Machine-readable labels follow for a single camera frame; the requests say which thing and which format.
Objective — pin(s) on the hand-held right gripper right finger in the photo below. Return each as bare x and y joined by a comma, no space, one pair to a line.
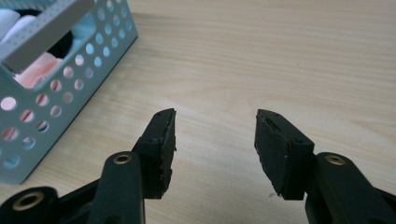
280,152

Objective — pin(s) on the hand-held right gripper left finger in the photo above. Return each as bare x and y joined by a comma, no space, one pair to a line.
157,152

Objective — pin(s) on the light blue perforated basket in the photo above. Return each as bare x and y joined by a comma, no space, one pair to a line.
77,77

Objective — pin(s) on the pink sock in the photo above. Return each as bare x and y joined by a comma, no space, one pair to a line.
37,73

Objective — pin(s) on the white sock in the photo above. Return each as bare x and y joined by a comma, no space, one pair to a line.
14,25

